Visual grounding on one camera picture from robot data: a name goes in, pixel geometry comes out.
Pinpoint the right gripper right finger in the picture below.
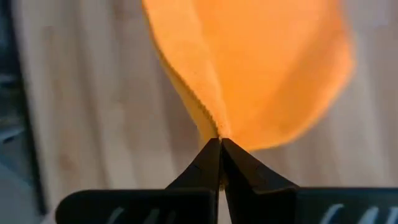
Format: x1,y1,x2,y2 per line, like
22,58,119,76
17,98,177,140
221,139,398,224

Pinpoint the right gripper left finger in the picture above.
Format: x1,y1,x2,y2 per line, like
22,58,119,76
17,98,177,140
55,139,222,224

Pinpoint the orange microfiber towel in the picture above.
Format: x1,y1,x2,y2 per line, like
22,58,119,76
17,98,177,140
142,0,355,152

